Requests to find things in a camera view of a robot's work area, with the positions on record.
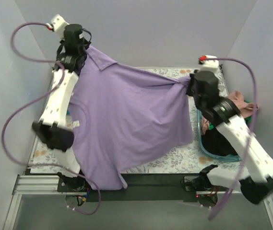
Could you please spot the green t shirt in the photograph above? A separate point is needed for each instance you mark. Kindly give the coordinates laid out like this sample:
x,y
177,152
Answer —
x,y
245,108

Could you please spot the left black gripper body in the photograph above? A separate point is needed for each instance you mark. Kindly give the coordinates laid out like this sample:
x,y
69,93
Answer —
x,y
84,44

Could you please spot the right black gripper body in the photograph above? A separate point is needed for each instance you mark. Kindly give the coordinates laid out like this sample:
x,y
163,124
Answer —
x,y
190,86

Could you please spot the pink t shirt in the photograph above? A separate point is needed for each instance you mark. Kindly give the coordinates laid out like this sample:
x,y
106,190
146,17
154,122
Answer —
x,y
233,95

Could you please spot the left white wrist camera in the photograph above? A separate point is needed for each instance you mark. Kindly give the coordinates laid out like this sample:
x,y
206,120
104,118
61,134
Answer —
x,y
57,25

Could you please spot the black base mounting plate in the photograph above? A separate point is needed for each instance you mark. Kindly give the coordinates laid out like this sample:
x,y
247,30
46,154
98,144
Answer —
x,y
160,187

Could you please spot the purple t shirt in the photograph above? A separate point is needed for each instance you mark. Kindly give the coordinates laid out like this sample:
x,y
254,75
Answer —
x,y
127,117

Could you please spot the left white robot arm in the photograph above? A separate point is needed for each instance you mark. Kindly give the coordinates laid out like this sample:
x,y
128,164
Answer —
x,y
51,127

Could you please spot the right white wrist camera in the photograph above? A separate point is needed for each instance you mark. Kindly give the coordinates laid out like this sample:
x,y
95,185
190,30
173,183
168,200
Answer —
x,y
209,63

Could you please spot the teal plastic basket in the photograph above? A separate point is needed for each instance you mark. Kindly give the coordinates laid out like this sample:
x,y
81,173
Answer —
x,y
228,158

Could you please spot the floral table mat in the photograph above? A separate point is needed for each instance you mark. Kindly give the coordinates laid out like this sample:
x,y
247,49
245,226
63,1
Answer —
x,y
182,159

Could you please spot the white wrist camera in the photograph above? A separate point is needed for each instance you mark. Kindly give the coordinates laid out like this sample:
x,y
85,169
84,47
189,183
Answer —
x,y
209,63
57,25

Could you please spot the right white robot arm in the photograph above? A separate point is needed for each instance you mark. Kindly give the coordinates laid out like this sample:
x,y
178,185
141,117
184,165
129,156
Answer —
x,y
255,179

